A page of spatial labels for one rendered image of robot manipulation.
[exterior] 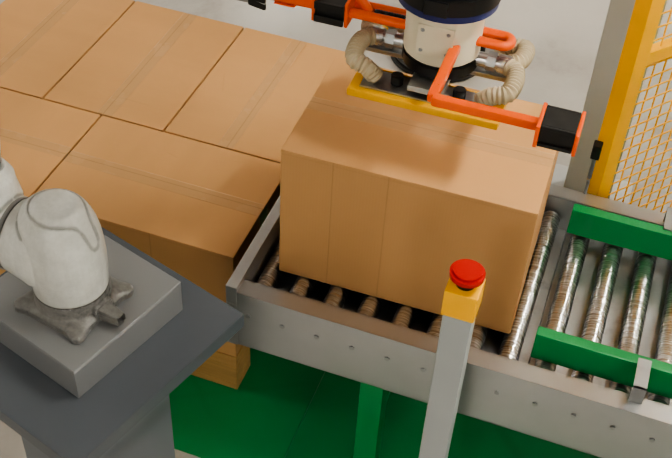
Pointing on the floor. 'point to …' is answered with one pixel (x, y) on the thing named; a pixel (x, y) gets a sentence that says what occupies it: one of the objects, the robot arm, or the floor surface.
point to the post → (449, 368)
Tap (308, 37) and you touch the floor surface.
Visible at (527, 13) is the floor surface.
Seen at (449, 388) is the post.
